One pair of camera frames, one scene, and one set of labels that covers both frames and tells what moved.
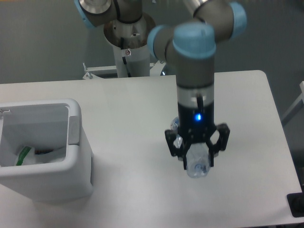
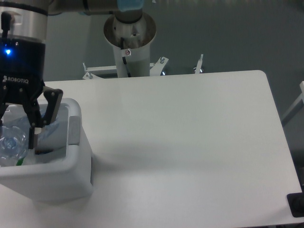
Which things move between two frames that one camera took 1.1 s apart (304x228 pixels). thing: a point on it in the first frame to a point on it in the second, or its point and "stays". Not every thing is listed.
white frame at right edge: [296, 106] stays
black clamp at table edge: [296, 202] stays
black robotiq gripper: [197, 125] to [22, 70]
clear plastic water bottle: [198, 154] to [13, 146]
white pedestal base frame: [156, 69] stays
